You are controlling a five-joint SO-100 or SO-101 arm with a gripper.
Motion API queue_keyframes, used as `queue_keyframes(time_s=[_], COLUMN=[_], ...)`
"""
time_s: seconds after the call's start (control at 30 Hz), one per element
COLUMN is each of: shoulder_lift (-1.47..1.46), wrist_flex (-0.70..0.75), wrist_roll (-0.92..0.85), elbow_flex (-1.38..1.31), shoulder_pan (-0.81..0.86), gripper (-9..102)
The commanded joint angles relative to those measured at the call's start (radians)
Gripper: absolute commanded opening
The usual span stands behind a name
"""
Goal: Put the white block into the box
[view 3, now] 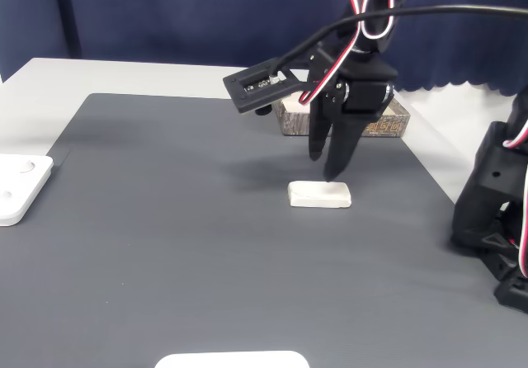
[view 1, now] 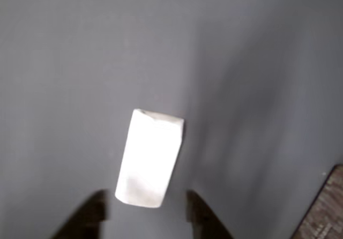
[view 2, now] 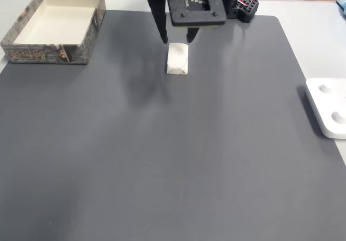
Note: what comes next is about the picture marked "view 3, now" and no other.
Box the white block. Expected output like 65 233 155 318
287 180 353 210

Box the bark-print cardboard box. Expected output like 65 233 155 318
278 94 412 139

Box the grey table mat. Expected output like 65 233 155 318
0 92 528 368

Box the plain white rounded plate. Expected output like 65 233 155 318
154 350 311 368

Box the white plate with two holes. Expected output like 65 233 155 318
0 154 55 228

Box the red white black servo wire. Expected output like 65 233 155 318
502 107 528 281
299 0 397 106

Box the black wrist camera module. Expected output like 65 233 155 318
222 57 311 117

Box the black camera cable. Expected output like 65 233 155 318
270 4 528 81

